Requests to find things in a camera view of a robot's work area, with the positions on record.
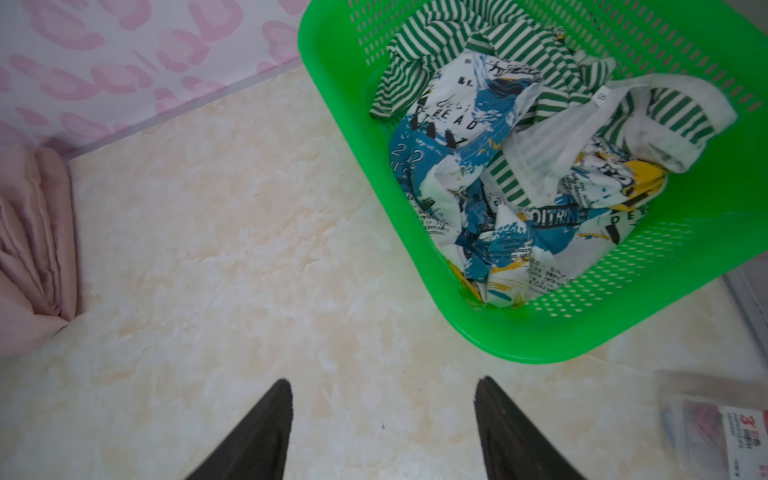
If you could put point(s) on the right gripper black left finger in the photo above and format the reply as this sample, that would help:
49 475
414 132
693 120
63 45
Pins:
257 447

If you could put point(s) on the striped patterned garment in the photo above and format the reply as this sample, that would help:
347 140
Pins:
661 125

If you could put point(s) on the blue white printed garment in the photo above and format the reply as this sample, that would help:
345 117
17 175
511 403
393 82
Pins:
516 215

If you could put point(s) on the green plastic laundry basket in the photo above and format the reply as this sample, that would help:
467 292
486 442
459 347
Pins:
706 223

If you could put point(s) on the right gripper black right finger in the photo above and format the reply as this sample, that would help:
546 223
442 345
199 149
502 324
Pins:
512 446

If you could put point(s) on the pink garment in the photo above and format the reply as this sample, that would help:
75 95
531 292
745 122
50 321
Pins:
39 268

